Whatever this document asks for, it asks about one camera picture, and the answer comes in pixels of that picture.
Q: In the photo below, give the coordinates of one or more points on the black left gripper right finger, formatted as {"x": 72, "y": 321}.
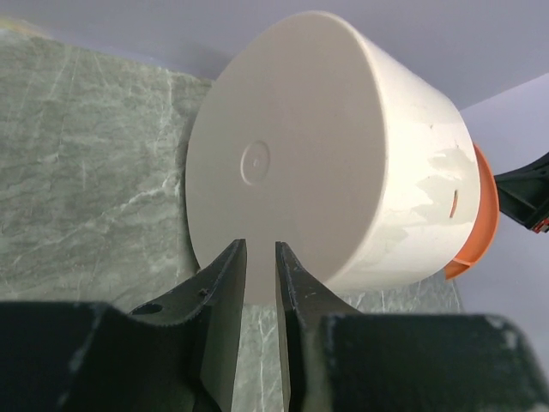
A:
{"x": 336, "y": 358}

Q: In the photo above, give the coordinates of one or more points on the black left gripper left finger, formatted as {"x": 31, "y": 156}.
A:
{"x": 177, "y": 352}

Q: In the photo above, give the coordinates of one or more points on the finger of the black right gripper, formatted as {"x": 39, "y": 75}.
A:
{"x": 523, "y": 195}

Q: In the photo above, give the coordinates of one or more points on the round beige drawer cabinet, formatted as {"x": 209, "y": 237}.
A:
{"x": 316, "y": 137}

